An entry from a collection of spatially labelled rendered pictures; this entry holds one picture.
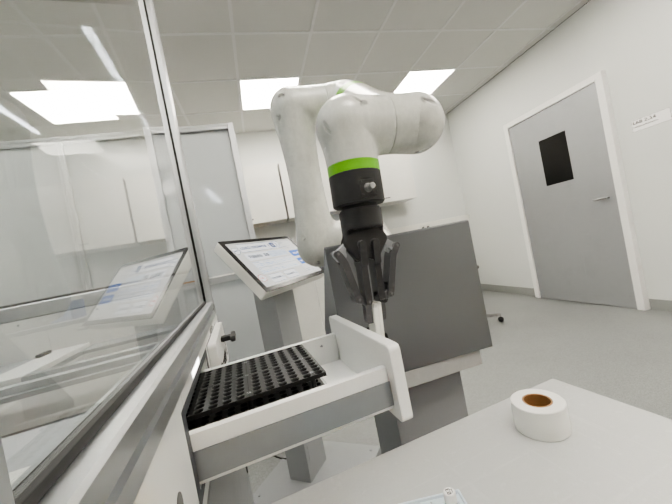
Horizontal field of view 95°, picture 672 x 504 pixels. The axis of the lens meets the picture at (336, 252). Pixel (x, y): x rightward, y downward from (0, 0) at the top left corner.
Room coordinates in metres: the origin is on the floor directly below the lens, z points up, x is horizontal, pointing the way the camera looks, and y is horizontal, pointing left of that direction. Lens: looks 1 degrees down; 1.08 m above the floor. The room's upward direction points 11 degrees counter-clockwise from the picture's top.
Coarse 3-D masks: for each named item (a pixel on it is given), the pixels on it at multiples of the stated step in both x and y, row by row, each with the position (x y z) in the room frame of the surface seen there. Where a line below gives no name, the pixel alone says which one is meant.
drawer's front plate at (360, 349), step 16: (336, 320) 0.64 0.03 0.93; (336, 336) 0.67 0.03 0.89; (352, 336) 0.56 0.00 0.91; (368, 336) 0.49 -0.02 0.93; (352, 352) 0.58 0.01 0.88; (368, 352) 0.50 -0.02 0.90; (384, 352) 0.44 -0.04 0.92; (400, 352) 0.43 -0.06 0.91; (352, 368) 0.60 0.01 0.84; (368, 368) 0.51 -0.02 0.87; (400, 368) 0.43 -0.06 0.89; (400, 384) 0.43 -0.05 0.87; (400, 400) 0.42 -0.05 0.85; (400, 416) 0.43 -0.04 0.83
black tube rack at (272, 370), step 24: (264, 360) 0.57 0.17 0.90; (288, 360) 0.54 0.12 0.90; (216, 384) 0.49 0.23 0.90; (240, 384) 0.47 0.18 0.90; (264, 384) 0.45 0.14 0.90; (288, 384) 0.43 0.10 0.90; (312, 384) 0.46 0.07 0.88; (192, 408) 0.42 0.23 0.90; (216, 408) 0.40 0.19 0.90; (240, 408) 0.45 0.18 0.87
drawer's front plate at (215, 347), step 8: (216, 328) 0.82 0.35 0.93; (216, 336) 0.72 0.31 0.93; (208, 344) 0.65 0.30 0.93; (216, 344) 0.66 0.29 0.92; (224, 344) 0.86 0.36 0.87; (208, 352) 0.64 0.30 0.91; (216, 352) 0.65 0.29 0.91; (224, 352) 0.81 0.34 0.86; (216, 360) 0.64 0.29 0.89; (224, 360) 0.76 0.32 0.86
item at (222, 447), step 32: (320, 352) 0.66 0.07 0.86; (352, 384) 0.42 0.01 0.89; (384, 384) 0.44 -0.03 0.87; (256, 416) 0.38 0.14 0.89; (288, 416) 0.40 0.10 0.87; (320, 416) 0.41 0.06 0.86; (352, 416) 0.42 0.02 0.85; (192, 448) 0.36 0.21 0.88; (224, 448) 0.37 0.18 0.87; (256, 448) 0.38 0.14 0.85; (288, 448) 0.39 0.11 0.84
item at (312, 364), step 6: (294, 348) 0.60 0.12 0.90; (300, 348) 0.59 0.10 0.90; (300, 354) 0.56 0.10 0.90; (306, 354) 0.55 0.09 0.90; (306, 360) 0.52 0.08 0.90; (312, 360) 0.51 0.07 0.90; (312, 366) 0.49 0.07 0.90; (318, 366) 0.48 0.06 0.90; (318, 372) 0.46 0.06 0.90; (324, 372) 0.45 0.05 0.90
